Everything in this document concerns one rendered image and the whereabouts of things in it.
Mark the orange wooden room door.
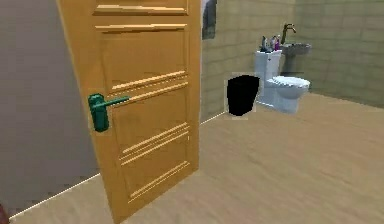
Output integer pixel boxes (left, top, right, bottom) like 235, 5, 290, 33
55, 0, 203, 224

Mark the black waste bin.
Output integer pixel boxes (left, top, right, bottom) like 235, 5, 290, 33
226, 74, 261, 117

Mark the white toilet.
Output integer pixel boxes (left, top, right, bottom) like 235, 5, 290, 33
254, 49, 311, 115

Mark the green door handle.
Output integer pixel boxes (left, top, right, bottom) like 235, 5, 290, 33
87, 93, 130, 133

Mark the grey pedestal sink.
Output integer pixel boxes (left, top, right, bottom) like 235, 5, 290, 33
279, 42, 313, 76

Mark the grey hanging towel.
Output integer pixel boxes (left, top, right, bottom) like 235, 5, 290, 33
201, 0, 218, 41

